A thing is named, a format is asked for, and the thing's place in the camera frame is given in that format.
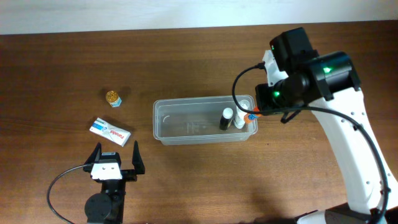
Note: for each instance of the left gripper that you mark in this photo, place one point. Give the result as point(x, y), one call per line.
point(128, 175)

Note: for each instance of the white clear-capped bottle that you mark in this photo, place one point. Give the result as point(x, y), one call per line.
point(239, 121)

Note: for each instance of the black bottle white cap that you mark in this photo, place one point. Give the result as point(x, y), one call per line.
point(226, 119)

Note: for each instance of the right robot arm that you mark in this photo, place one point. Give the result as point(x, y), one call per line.
point(336, 99)

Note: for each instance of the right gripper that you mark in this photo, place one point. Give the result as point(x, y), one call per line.
point(263, 101)

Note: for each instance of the orange tube white cap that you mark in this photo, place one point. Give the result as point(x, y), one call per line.
point(249, 117)

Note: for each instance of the small gold-lidded jar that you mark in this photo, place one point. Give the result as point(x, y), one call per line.
point(113, 98)

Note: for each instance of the white Panadol box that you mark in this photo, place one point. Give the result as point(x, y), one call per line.
point(110, 132)

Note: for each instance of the clear plastic container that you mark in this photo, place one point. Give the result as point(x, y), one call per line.
point(196, 121)

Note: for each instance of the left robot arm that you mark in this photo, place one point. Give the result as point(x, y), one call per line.
point(107, 206)

